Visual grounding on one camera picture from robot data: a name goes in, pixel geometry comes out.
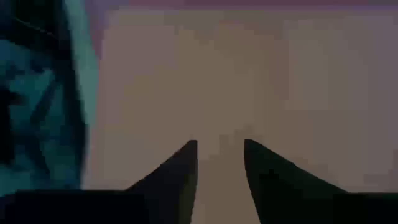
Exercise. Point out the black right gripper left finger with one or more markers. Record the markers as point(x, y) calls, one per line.
point(174, 180)

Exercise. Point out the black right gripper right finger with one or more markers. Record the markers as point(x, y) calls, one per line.
point(280, 186)

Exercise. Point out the red paper sheet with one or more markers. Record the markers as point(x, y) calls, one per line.
point(248, 2)

